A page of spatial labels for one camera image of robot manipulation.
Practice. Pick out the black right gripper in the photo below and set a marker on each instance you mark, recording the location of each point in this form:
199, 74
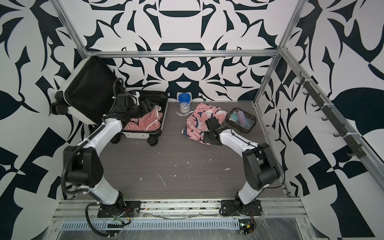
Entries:
206, 138

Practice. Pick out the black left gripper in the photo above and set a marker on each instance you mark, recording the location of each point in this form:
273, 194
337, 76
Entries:
146, 107

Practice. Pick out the red white striped cloth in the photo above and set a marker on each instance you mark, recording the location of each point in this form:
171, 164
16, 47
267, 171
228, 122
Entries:
148, 123

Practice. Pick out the pink patterned shorts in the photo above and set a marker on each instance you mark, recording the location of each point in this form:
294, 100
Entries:
195, 124

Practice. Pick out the clear toiletry pouch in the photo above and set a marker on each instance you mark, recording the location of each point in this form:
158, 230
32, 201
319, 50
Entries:
241, 120

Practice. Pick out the clear bottle blue cap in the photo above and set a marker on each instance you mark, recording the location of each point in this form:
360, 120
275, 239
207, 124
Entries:
184, 100

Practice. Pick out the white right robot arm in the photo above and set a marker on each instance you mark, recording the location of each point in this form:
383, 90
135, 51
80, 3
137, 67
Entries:
261, 168

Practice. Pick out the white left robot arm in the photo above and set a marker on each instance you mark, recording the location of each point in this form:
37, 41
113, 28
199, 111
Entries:
83, 171

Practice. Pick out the white suitcase black lining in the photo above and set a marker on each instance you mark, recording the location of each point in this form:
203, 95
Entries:
88, 92

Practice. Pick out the small green circuit board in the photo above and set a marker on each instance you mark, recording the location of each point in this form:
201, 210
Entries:
246, 227

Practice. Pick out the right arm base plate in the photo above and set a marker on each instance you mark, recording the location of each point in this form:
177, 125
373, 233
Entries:
236, 208

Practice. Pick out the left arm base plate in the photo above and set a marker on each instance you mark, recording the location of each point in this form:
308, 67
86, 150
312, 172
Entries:
127, 210

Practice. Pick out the black wall hook rack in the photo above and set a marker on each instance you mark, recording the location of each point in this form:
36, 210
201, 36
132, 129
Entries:
333, 115

